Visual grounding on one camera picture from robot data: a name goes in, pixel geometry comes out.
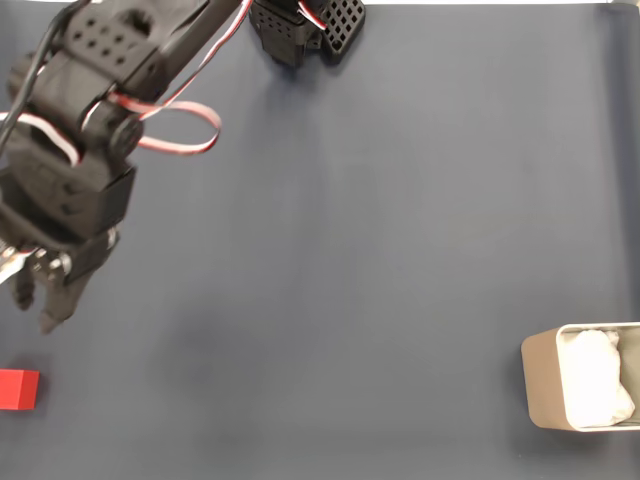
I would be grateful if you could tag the dark blue table mat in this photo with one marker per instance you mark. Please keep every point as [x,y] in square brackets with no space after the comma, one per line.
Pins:
[320,250]

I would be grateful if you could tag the white crumpled tissue paper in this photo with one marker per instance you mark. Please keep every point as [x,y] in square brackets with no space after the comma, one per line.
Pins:
[595,380]

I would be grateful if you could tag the white camera board mount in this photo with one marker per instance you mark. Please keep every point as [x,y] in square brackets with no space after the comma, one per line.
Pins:
[7,265]

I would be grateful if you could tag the red cube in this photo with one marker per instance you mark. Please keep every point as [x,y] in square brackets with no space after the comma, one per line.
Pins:
[17,390]

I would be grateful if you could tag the beige metal box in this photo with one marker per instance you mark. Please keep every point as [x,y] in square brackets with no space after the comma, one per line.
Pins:
[540,380]

